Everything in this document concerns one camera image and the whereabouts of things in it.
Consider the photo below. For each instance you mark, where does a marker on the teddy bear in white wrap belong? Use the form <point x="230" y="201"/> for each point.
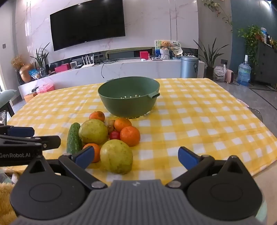
<point x="165" y="49"/>

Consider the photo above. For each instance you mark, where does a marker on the olive green long speaker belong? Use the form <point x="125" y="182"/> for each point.
<point x="127" y="54"/>

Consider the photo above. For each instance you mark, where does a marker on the orange cardboard box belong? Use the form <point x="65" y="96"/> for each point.
<point x="30" y="97"/>

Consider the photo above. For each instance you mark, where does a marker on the red box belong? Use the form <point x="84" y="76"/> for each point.
<point x="144" y="54"/>

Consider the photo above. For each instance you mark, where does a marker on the white desk clock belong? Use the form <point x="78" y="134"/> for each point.
<point x="73" y="64"/>

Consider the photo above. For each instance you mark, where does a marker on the dark grey cabinet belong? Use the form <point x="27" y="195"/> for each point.
<point x="267" y="65"/>

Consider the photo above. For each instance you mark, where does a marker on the small brown kiwi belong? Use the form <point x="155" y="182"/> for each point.
<point x="111" y="123"/>
<point x="110" y="129"/>

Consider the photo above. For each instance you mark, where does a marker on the blue water jug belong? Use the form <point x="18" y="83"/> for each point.
<point x="244" y="73"/>

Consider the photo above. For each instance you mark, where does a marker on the red cherry tomato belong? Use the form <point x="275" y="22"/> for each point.
<point x="114" y="135"/>

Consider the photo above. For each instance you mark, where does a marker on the bronze vase with dried flowers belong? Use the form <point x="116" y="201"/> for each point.
<point x="25" y="73"/>

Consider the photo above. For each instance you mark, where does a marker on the grey pedal bin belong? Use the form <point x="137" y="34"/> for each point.
<point x="189" y="67"/>

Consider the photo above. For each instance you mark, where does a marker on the magenta box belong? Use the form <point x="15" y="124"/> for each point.
<point x="62" y="68"/>

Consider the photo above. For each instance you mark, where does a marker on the long-leaf potted plant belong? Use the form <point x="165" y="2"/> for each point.
<point x="209" y="60"/>

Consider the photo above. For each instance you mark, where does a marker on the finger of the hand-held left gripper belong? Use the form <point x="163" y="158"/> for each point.
<point x="52" y="142"/>
<point x="21" y="131"/>

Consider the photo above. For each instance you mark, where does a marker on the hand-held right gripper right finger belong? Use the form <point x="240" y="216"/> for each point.
<point x="187" y="158"/>

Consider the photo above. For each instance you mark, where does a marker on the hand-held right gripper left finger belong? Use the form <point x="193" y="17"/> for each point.
<point x="84" y="156"/>

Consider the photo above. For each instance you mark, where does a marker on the plant in glass vase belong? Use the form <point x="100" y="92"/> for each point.
<point x="41" y="58"/>

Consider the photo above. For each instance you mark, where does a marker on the pink storage boxes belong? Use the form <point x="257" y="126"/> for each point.
<point x="45" y="88"/>

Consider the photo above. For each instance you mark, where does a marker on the green cucumber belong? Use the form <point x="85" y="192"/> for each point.
<point x="73" y="138"/>

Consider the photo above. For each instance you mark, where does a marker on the clear plastic chair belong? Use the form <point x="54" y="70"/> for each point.
<point x="255" y="112"/>

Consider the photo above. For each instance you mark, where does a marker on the hanging vine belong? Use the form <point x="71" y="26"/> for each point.
<point x="216" y="8"/>

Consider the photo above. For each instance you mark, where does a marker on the painted picture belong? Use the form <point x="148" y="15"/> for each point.
<point x="157" y="48"/>

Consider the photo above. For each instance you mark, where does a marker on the trailing green pothos plant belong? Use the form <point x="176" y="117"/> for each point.
<point x="251" y="41"/>

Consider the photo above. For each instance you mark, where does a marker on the painted paper fan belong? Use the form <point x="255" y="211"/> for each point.
<point x="176" y="49"/>

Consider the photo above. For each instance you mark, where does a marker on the yellow checkered tablecloth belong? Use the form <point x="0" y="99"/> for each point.
<point x="194" y="121"/>

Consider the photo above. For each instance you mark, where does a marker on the pink space heater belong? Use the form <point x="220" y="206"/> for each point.
<point x="229" y="76"/>

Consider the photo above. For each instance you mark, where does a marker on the white marble television console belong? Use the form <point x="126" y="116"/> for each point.
<point x="134" y="69"/>

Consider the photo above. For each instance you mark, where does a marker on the white router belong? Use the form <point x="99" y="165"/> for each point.
<point x="87" y="65"/>

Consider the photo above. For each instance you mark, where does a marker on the large yellow-green pomelo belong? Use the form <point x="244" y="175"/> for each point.
<point x="116" y="155"/>

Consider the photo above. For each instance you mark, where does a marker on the green colander bowl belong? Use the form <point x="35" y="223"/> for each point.
<point x="129" y="106"/>

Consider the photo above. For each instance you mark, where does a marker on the blue snack packet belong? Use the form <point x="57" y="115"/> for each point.
<point x="34" y="74"/>

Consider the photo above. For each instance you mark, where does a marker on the white plastic bag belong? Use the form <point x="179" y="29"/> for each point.
<point x="219" y="73"/>

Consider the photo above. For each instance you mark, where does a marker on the green cushioned chair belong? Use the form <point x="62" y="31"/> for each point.
<point x="6" y="96"/>

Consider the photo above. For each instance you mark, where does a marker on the black wall television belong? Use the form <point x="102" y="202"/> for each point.
<point x="86" y="26"/>

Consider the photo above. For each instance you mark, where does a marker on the yellow fuzzy cloth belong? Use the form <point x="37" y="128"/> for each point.
<point x="4" y="196"/>

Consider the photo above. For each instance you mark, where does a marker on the orange tangerine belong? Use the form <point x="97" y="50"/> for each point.
<point x="122" y="124"/>
<point x="97" y="116"/>
<point x="129" y="136"/>
<point x="96" y="151"/>

